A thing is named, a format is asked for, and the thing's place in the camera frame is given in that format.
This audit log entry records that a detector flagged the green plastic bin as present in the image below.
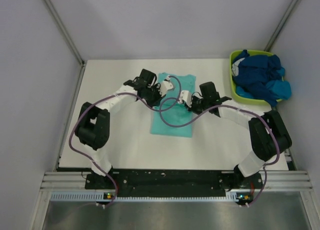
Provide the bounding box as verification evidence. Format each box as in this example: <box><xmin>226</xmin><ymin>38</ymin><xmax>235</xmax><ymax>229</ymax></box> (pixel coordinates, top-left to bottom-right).
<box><xmin>229</xmin><ymin>49</ymin><xmax>286</xmax><ymax>106</ymax></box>

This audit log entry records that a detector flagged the light blue t shirt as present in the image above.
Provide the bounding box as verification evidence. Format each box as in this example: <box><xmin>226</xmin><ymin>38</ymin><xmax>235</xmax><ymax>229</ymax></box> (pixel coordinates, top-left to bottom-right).
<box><xmin>232</xmin><ymin>66</ymin><xmax>292</xmax><ymax>107</ymax></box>

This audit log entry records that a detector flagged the dark blue t shirt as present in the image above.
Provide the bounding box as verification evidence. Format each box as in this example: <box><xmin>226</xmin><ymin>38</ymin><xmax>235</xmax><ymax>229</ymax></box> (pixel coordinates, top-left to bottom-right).
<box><xmin>233</xmin><ymin>49</ymin><xmax>283</xmax><ymax>107</ymax></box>

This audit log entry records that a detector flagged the grey slotted cable duct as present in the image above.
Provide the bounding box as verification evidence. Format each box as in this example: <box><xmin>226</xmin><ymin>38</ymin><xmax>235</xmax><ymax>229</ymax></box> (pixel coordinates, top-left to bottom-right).
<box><xmin>50</xmin><ymin>191</ymin><xmax>239</xmax><ymax>203</ymax></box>

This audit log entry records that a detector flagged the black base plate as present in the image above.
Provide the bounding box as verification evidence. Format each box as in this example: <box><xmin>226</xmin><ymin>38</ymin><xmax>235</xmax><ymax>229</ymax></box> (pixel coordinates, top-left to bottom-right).
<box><xmin>85</xmin><ymin>168</ymin><xmax>263</xmax><ymax>197</ymax></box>

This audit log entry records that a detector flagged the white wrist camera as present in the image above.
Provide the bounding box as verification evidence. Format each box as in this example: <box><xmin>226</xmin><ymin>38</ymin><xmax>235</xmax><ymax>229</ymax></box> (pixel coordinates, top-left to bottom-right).
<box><xmin>178</xmin><ymin>90</ymin><xmax>192</xmax><ymax>108</ymax></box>
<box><xmin>159</xmin><ymin>75</ymin><xmax>175</xmax><ymax>97</ymax></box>

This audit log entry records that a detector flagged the left aluminium frame post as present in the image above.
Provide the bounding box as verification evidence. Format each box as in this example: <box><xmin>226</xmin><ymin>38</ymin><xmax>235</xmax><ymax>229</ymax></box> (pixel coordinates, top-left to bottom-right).
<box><xmin>37</xmin><ymin>0</ymin><xmax>85</xmax><ymax>66</ymax></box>

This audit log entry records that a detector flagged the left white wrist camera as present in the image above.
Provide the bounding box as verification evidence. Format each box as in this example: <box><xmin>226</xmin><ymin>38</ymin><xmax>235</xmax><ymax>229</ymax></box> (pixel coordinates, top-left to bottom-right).
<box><xmin>159</xmin><ymin>75</ymin><xmax>175</xmax><ymax>97</ymax></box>

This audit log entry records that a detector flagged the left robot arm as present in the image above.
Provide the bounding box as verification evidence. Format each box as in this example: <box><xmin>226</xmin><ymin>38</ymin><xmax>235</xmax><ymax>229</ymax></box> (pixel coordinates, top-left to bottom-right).
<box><xmin>70</xmin><ymin>69</ymin><xmax>165</xmax><ymax>189</ymax></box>

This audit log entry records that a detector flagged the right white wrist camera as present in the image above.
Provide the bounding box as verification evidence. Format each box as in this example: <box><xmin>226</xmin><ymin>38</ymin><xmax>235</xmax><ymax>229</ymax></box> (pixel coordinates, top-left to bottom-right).
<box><xmin>178</xmin><ymin>90</ymin><xmax>192</xmax><ymax>108</ymax></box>

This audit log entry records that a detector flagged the right aluminium frame post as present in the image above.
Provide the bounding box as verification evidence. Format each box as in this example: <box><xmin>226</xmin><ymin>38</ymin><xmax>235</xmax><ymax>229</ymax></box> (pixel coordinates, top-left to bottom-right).
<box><xmin>264</xmin><ymin>0</ymin><xmax>302</xmax><ymax>52</ymax></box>

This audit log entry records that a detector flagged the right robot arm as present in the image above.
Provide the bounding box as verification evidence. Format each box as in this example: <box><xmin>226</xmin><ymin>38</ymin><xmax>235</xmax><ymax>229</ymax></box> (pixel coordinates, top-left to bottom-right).
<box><xmin>179</xmin><ymin>82</ymin><xmax>292</xmax><ymax>188</ymax></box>

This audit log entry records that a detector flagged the teal t shirt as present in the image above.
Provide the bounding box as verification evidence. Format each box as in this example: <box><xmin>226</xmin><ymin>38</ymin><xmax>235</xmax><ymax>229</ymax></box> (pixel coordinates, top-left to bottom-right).
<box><xmin>150</xmin><ymin>74</ymin><xmax>196</xmax><ymax>138</ymax></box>

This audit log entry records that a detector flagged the aluminium frame post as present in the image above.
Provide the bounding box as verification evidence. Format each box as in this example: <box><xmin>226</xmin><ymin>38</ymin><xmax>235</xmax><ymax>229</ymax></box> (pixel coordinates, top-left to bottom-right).
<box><xmin>37</xmin><ymin>0</ymin><xmax>85</xmax><ymax>66</ymax></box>
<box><xmin>264</xmin><ymin>0</ymin><xmax>302</xmax><ymax>52</ymax></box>

